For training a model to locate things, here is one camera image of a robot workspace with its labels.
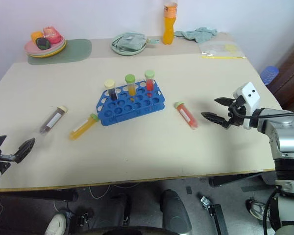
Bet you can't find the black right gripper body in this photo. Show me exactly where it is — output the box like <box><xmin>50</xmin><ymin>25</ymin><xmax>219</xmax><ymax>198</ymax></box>
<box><xmin>227</xmin><ymin>95</ymin><xmax>247</xmax><ymax>126</ymax></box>

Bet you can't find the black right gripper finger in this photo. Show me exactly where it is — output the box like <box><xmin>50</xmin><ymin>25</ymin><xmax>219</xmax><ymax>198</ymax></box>
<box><xmin>201</xmin><ymin>112</ymin><xmax>230</xmax><ymax>129</ymax></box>
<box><xmin>214</xmin><ymin>97</ymin><xmax>236</xmax><ymax>108</ymax></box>

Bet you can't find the red liquid tube, green cap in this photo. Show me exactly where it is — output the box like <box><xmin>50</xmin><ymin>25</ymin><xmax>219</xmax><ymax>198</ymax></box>
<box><xmin>144</xmin><ymin>70</ymin><xmax>155</xmax><ymax>97</ymax></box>
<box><xmin>174</xmin><ymin>101</ymin><xmax>200</xmax><ymax>130</ymax></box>

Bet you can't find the dark liquid tube, cream cap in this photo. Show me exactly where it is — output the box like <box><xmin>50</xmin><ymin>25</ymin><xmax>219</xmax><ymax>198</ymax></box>
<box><xmin>39</xmin><ymin>105</ymin><xmax>69</xmax><ymax>135</ymax></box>
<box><xmin>104</xmin><ymin>79</ymin><xmax>119</xmax><ymax>101</ymax></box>

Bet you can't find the yellow liquid tube, green cap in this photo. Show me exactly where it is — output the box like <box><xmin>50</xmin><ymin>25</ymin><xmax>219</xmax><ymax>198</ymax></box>
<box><xmin>68</xmin><ymin>113</ymin><xmax>100</xmax><ymax>141</ymax></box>
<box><xmin>124</xmin><ymin>74</ymin><xmax>138</xmax><ymax>97</ymax></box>

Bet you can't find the blue plastic test tube rack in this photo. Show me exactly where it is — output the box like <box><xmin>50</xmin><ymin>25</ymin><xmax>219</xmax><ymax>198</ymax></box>
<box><xmin>96</xmin><ymin>80</ymin><xmax>166</xmax><ymax>127</ymax></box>

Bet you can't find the clear zip plastic bag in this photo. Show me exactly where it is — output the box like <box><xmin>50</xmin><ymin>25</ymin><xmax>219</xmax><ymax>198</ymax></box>
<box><xmin>198</xmin><ymin>40</ymin><xmax>247</xmax><ymax>60</ymax></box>

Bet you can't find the blue ribbed plastic container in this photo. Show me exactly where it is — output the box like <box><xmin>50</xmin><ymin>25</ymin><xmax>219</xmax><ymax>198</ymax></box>
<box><xmin>260</xmin><ymin>65</ymin><xmax>280</xmax><ymax>86</ymax></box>

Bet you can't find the brown wooden door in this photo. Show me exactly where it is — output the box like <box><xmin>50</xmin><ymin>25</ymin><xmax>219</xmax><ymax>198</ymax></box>
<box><xmin>271</xmin><ymin>36</ymin><xmax>294</xmax><ymax>111</ymax></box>

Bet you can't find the light green cloth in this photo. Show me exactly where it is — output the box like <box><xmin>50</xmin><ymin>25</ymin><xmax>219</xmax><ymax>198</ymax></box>
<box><xmin>173</xmin><ymin>27</ymin><xmax>219</xmax><ymax>44</ymax></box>

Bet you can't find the orange soda bottle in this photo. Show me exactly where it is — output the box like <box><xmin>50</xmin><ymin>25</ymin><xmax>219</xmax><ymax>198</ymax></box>
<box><xmin>162</xmin><ymin>0</ymin><xmax>179</xmax><ymax>46</ymax></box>

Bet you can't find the grey and white sneaker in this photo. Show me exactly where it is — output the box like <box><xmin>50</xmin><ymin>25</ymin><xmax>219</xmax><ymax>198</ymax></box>
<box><xmin>245</xmin><ymin>198</ymin><xmax>267</xmax><ymax>222</ymax></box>

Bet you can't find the black leg with caster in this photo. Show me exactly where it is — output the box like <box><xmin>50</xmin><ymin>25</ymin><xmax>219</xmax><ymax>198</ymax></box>
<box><xmin>199</xmin><ymin>195</ymin><xmax>230</xmax><ymax>235</ymax></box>

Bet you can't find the stack of pastel plates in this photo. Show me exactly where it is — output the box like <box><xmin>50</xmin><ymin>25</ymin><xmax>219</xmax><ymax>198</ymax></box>
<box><xmin>24</xmin><ymin>36</ymin><xmax>68</xmax><ymax>59</ymax></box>

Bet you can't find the dark rounded grey shape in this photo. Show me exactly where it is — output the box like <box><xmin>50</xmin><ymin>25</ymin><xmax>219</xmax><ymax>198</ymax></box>
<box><xmin>160</xmin><ymin>189</ymin><xmax>193</xmax><ymax>234</ymax></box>

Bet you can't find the black toy food piece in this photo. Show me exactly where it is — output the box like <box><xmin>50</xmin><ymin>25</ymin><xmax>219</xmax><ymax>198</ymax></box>
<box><xmin>36</xmin><ymin>37</ymin><xmax>51</xmax><ymax>50</ymax></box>

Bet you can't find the light green plate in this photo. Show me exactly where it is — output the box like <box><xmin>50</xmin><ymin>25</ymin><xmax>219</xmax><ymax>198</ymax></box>
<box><xmin>110</xmin><ymin>34</ymin><xmax>147</xmax><ymax>56</ymax></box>

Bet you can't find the green placemat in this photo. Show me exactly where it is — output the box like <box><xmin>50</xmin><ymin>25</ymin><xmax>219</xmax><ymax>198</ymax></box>
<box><xmin>27</xmin><ymin>38</ymin><xmax>93</xmax><ymax>66</ymax></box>

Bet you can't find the orange toy cup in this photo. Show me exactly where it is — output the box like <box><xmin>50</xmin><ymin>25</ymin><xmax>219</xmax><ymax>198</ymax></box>
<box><xmin>30</xmin><ymin>31</ymin><xmax>44</xmax><ymax>45</ymax></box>

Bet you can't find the pink toy food piece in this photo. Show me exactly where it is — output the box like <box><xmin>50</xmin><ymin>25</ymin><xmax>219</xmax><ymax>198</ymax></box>
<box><xmin>42</xmin><ymin>26</ymin><xmax>62</xmax><ymax>45</ymax></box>

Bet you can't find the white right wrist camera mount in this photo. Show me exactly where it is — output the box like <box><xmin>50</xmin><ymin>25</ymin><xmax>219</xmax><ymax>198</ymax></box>
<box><xmin>232</xmin><ymin>82</ymin><xmax>261</xmax><ymax>130</ymax></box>

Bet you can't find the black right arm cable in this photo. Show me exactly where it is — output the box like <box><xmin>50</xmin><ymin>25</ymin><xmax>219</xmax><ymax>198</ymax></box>
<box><xmin>235</xmin><ymin>107</ymin><xmax>294</xmax><ymax>121</ymax></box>

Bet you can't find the black table frame beam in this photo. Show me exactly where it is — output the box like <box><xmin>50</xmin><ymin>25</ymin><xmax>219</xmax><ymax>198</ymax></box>
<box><xmin>0</xmin><ymin>188</ymin><xmax>79</xmax><ymax>203</ymax></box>
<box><xmin>208</xmin><ymin>172</ymin><xmax>265</xmax><ymax>188</ymax></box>

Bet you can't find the white floor cable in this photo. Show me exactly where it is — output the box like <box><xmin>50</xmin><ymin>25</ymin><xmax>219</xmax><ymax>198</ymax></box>
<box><xmin>88</xmin><ymin>186</ymin><xmax>106</xmax><ymax>200</ymax></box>

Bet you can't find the black lower body cable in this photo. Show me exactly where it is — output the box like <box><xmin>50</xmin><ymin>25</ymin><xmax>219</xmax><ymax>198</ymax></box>
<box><xmin>262</xmin><ymin>188</ymin><xmax>282</xmax><ymax>232</ymax></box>

